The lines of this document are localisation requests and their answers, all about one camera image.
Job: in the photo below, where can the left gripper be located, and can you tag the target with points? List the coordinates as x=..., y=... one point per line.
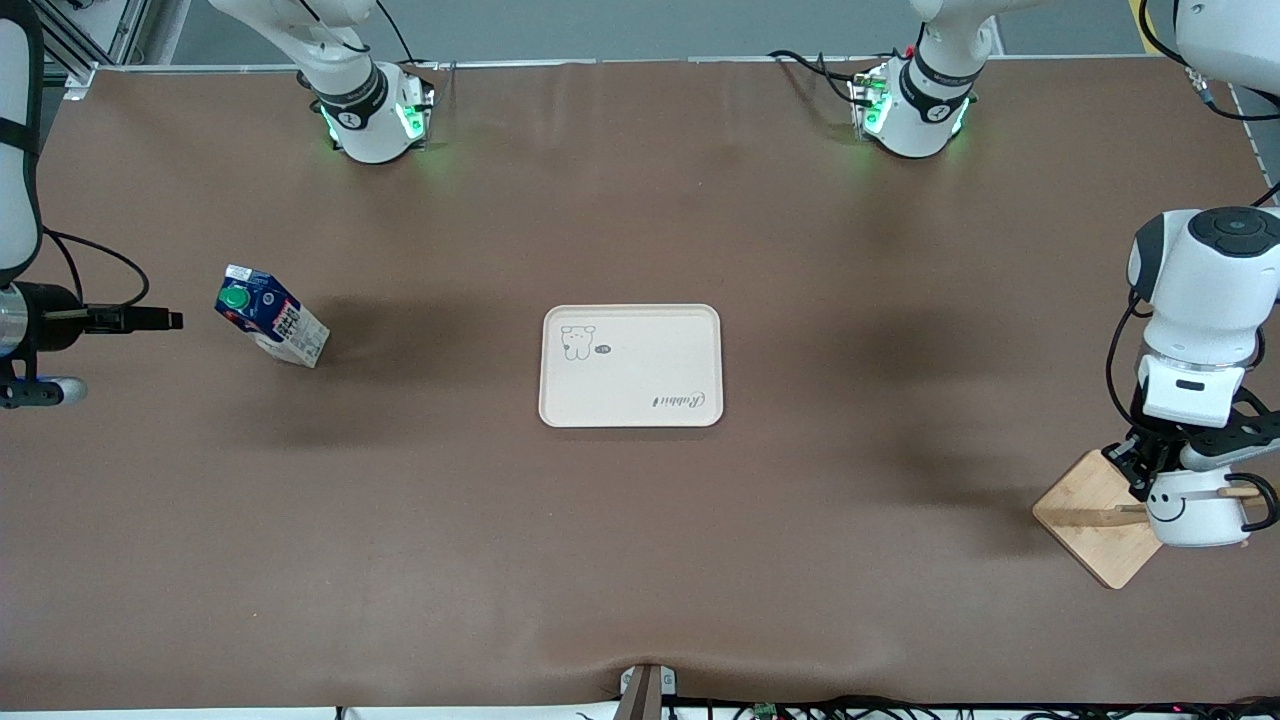
x=1142, y=456

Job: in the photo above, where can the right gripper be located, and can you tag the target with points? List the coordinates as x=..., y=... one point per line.
x=52, y=318

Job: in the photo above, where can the white smiley mug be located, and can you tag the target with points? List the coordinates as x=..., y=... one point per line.
x=1200, y=515

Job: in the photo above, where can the blue milk carton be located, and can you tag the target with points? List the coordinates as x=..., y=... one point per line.
x=280, y=325

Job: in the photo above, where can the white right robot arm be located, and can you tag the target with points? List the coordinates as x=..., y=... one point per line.
x=360, y=120

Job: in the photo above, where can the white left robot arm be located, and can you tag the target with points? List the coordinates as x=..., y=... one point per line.
x=1210, y=290

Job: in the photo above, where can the beige rectangular tray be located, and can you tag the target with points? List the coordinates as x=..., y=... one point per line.
x=630, y=370

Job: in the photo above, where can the wooden mug tree stand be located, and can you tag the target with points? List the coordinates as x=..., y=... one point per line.
x=1090, y=520

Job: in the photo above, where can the small green circuit board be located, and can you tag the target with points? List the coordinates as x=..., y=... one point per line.
x=765, y=711

